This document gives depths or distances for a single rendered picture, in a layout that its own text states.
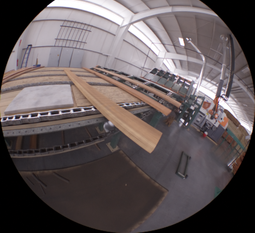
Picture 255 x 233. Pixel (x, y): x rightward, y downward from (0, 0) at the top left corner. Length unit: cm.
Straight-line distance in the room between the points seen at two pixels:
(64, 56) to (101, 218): 629
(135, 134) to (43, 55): 679
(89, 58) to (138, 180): 689
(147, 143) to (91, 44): 676
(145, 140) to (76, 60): 578
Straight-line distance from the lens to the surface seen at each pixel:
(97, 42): 695
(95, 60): 679
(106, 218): 115
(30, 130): 45
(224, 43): 731
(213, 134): 556
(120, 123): 35
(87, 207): 112
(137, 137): 32
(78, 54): 587
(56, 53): 592
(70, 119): 43
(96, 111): 46
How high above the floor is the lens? 109
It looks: 23 degrees down
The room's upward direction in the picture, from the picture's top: 19 degrees clockwise
